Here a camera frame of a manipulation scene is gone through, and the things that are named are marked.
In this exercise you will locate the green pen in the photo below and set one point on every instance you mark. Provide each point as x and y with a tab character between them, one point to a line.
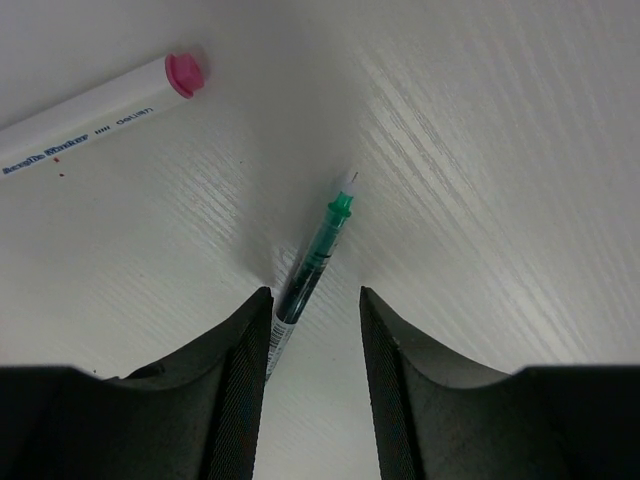
308	272

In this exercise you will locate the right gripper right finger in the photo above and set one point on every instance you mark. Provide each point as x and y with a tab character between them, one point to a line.
440	415

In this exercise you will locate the white red-tipped marker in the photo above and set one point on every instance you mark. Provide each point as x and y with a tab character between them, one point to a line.
137	95

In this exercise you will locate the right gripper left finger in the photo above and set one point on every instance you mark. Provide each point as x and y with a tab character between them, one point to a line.
193	414

